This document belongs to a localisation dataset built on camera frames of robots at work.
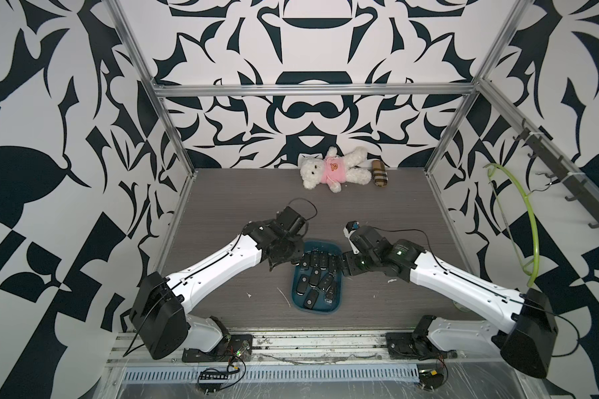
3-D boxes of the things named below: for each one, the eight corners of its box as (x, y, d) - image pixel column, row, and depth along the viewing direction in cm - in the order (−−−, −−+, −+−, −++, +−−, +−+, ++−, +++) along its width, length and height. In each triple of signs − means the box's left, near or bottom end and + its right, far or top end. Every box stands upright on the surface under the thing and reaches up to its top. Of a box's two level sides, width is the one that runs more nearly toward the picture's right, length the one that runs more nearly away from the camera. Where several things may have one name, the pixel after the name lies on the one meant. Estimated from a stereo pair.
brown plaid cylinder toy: (372, 189, 119) (375, 181, 114) (369, 166, 129) (371, 158, 124) (385, 190, 119) (388, 181, 114) (381, 167, 128) (384, 159, 124)
